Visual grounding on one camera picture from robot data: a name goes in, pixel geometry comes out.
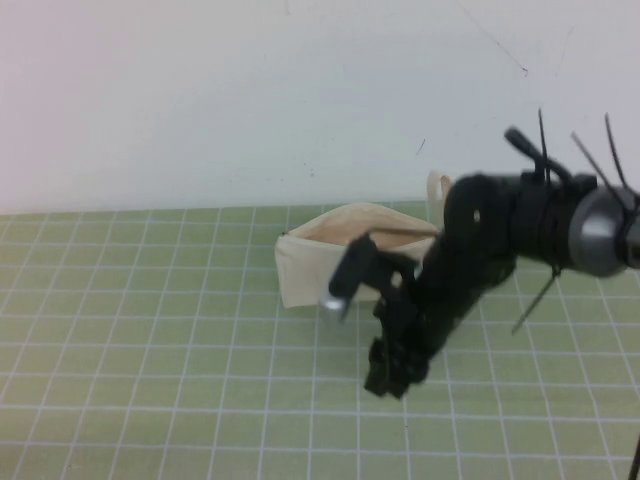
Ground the cream canvas pencil case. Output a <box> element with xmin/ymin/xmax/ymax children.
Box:
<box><xmin>274</xmin><ymin>170</ymin><xmax>454</xmax><ymax>309</ymax></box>

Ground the black cable tie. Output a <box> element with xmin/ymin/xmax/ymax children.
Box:
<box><xmin>571</xmin><ymin>131</ymin><xmax>617</xmax><ymax>187</ymax></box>
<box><xmin>537</xmin><ymin>106</ymin><xmax>550</xmax><ymax>177</ymax></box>
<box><xmin>511</xmin><ymin>268</ymin><xmax>560</xmax><ymax>337</ymax></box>
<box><xmin>603</xmin><ymin>112</ymin><xmax>632</xmax><ymax>202</ymax></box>

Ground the green grid cutting mat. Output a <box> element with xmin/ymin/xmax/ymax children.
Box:
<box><xmin>0</xmin><ymin>192</ymin><xmax>640</xmax><ymax>480</ymax></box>

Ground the black wrist camera, silver lens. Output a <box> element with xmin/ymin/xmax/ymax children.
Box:
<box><xmin>319</xmin><ymin>234</ymin><xmax>379</xmax><ymax>323</ymax></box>

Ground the black cable with plug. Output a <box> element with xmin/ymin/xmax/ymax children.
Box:
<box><xmin>503</xmin><ymin>127</ymin><xmax>572</xmax><ymax>179</ymax></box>

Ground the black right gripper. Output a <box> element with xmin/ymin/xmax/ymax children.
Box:
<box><xmin>363</xmin><ymin>233</ymin><xmax>517</xmax><ymax>399</ymax></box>

